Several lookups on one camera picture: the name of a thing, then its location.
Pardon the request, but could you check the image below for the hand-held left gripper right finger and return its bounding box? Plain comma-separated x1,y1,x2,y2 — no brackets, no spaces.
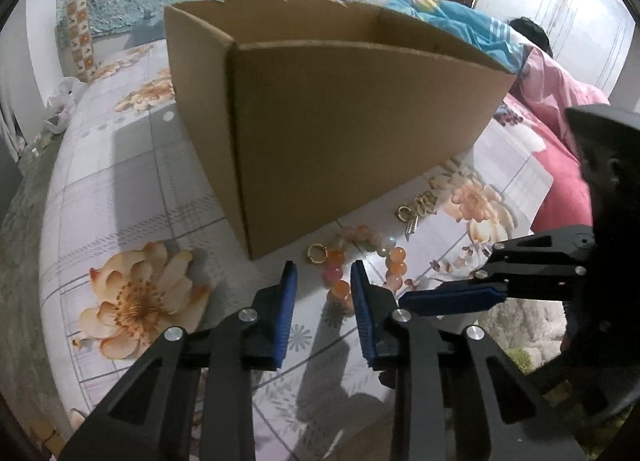
350,260,588,461

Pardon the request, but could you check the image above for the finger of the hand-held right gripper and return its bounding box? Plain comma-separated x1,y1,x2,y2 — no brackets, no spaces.
398,225,598,318

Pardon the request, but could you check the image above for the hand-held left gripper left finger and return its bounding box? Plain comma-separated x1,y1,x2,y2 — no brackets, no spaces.
59,260,299,461

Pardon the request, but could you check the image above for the orange bead bracelet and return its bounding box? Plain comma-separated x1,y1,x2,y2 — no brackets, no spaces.
324,224,410,316

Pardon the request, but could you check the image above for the brown cardboard box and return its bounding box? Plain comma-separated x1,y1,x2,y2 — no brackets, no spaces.
164,0,516,262

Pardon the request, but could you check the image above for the pink floral bed sheet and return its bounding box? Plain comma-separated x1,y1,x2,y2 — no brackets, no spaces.
492,91,596,232

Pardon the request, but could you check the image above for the light pink quilt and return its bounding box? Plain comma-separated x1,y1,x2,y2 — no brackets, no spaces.
520,48,611,142

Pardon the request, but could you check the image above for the white wardrobe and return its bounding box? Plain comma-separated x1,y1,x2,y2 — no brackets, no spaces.
475,0,636,107

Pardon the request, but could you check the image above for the white plastic bag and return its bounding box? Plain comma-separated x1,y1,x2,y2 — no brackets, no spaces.
47,77,78,134

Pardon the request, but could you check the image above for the orange checkered panel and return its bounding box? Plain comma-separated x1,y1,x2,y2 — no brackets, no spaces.
56,0,96,82

